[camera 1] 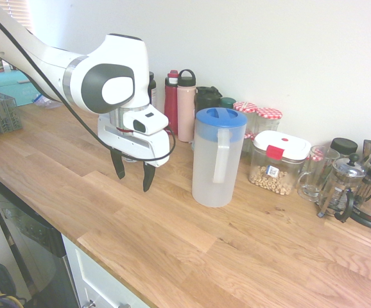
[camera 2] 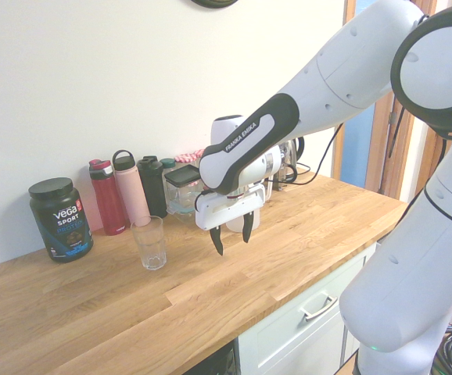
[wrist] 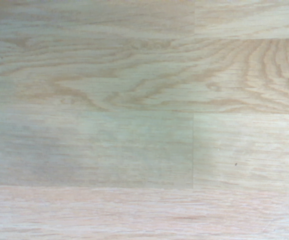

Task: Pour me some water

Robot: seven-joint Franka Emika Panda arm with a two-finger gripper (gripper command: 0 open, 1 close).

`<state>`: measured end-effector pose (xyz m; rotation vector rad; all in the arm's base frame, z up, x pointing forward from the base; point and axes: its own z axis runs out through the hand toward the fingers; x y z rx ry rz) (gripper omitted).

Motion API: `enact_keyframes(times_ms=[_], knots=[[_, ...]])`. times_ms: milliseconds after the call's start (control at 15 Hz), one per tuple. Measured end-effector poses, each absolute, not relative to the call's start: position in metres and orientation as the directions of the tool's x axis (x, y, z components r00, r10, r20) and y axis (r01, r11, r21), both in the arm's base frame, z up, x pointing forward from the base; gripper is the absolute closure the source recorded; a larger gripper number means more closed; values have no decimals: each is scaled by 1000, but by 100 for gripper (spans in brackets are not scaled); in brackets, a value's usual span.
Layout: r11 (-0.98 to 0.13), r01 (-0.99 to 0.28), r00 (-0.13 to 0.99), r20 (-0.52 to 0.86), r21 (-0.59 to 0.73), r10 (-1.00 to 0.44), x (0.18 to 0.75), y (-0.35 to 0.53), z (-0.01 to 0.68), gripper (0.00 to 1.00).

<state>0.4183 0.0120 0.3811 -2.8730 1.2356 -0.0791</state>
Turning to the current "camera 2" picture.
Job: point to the jar with red checkered lid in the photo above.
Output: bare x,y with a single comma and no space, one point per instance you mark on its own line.
189,157

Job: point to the pink water bottle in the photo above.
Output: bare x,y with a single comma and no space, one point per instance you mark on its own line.
132,191

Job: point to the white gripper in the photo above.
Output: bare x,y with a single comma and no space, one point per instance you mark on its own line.
226,209

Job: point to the black shaker bottle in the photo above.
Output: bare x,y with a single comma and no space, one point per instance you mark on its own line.
151,187

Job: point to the clear glass tumbler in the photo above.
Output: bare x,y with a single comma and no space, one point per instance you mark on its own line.
149,242

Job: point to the jar with green lid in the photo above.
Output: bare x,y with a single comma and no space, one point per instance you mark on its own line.
168,164

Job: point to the wooden door frame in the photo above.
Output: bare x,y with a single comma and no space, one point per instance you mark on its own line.
384,156

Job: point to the black round wall clock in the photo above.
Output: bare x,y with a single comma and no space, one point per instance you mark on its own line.
214,2

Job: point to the glass container with black lid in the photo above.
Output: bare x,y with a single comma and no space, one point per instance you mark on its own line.
181,181

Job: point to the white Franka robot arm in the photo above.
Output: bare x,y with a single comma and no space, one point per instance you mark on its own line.
366,78

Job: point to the glass container with teal lid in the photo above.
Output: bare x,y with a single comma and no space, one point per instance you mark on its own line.
181,209

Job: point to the white cabinet drawer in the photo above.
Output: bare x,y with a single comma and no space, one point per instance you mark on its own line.
288,336

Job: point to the black Vega protein tub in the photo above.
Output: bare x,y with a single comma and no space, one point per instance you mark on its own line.
62,222

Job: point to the red water bottle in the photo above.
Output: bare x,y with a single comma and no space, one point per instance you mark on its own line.
106,199

